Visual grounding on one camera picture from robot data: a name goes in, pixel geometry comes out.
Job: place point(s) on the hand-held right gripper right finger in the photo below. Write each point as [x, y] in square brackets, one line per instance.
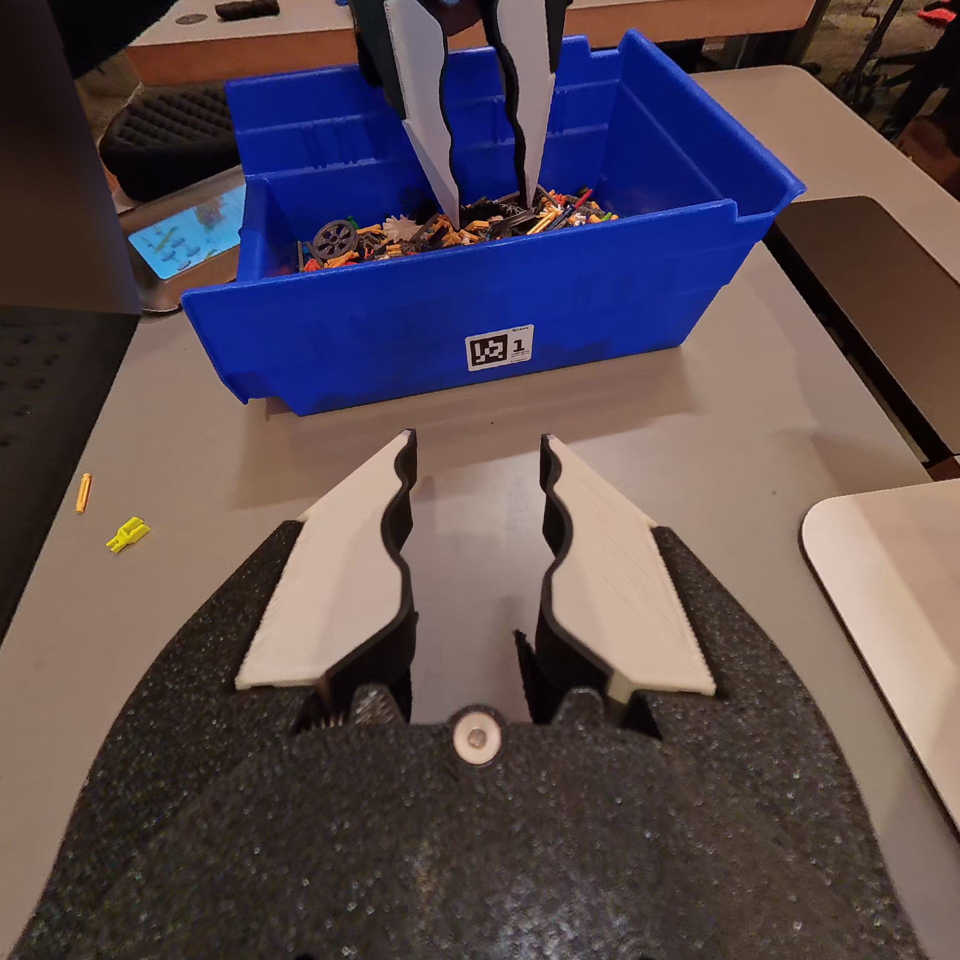
[622, 585]

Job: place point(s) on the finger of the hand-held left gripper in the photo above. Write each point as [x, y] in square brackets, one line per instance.
[534, 82]
[420, 90]

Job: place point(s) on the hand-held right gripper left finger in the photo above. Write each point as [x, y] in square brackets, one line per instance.
[330, 585]

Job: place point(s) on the pile of colourful construction pieces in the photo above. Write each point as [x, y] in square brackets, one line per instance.
[420, 229]

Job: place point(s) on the yellow-green plastic connector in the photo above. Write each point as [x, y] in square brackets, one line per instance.
[127, 535]

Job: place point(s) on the blue plastic storage bin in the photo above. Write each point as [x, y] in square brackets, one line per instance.
[375, 337]

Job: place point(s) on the wood edged table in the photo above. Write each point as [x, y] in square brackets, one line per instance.
[300, 41]

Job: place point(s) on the black foam roll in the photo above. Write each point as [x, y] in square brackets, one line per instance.
[247, 9]

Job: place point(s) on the small grey spoked wheel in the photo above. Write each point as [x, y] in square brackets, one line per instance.
[334, 241]

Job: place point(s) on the small dark disc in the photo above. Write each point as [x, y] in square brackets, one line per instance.
[192, 20]

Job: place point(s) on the black ribbed foam cushion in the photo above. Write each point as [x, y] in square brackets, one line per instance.
[165, 142]

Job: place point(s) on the tablet in clear case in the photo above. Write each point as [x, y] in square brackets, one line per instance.
[187, 232]

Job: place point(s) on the short yellow plastic rod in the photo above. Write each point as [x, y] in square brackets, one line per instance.
[83, 493]

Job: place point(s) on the white book stand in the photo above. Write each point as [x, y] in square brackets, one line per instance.
[900, 600]

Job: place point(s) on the black perforated mat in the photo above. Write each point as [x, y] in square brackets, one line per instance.
[45, 420]

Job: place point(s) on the black tripod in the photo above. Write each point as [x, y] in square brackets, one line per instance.
[877, 37]

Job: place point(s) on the dark brown seat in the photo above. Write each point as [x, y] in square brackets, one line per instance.
[885, 300]

